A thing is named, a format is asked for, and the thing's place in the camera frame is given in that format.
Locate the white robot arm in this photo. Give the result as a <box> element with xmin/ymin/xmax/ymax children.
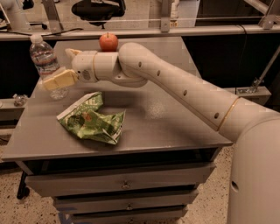
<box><xmin>43</xmin><ymin>43</ymin><xmax>280</xmax><ymax>224</ymax></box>

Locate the middle grey drawer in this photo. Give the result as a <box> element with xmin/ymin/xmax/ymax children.
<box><xmin>54</xmin><ymin>189</ymin><xmax>198</xmax><ymax>214</ymax></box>

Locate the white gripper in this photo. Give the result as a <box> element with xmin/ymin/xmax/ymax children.
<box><xmin>43</xmin><ymin>48</ymin><xmax>97</xmax><ymax>90</ymax></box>

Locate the bottom grey drawer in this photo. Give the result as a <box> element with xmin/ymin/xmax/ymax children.
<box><xmin>71</xmin><ymin>206</ymin><xmax>186</xmax><ymax>224</ymax></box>

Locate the clear plastic water bottle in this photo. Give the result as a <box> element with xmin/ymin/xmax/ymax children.
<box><xmin>30</xmin><ymin>34</ymin><xmax>69</xmax><ymax>100</ymax></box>

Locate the green crumpled chip bag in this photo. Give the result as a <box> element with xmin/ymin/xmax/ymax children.
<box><xmin>57</xmin><ymin>92</ymin><xmax>125</xmax><ymax>145</ymax></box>

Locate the top grey drawer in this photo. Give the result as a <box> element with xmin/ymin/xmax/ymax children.
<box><xmin>25</xmin><ymin>163</ymin><xmax>215</xmax><ymax>197</ymax></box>

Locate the grey drawer cabinet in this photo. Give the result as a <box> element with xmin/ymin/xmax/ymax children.
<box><xmin>3</xmin><ymin>40</ymin><xmax>228</xmax><ymax>224</ymax></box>

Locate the metal bracket post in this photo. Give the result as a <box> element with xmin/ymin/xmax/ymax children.
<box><xmin>160</xmin><ymin>0</ymin><xmax>172</xmax><ymax>32</ymax></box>

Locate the grey drawer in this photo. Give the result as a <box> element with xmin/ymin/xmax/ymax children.
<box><xmin>25</xmin><ymin>163</ymin><xmax>215</xmax><ymax>197</ymax></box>
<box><xmin>54</xmin><ymin>189</ymin><xmax>198</xmax><ymax>214</ymax></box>
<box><xmin>71</xmin><ymin>206</ymin><xmax>186</xmax><ymax>224</ymax></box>

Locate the black office chair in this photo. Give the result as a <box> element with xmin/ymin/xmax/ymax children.
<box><xmin>71</xmin><ymin>0</ymin><xmax>126</xmax><ymax>27</ymax></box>

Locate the grey metal rail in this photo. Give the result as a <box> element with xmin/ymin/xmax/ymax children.
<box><xmin>0</xmin><ymin>24</ymin><xmax>280</xmax><ymax>42</ymax></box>

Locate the black cabinet caster wheel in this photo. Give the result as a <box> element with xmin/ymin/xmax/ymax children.
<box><xmin>17</xmin><ymin>171</ymin><xmax>30</xmax><ymax>200</ymax></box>

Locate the red apple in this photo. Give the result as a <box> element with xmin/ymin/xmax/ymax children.
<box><xmin>99</xmin><ymin>32</ymin><xmax>118</xmax><ymax>52</ymax></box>

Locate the small shiny crumpled object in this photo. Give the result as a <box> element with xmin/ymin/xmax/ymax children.
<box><xmin>13</xmin><ymin>94</ymin><xmax>28</xmax><ymax>107</ymax></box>

